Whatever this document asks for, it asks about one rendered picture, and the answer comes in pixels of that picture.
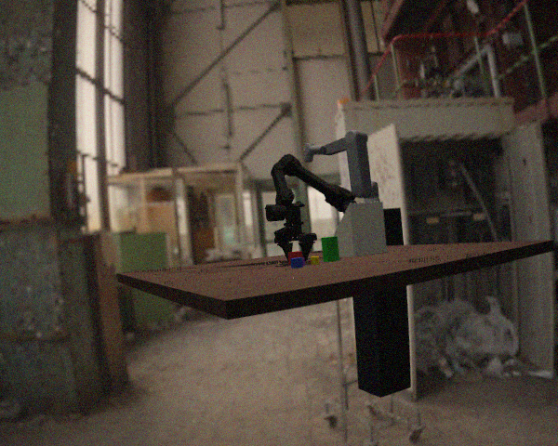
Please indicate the green block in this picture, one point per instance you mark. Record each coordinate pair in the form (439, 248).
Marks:
(330, 243)
(331, 255)

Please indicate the blue block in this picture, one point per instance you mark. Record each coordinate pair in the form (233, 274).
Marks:
(296, 263)

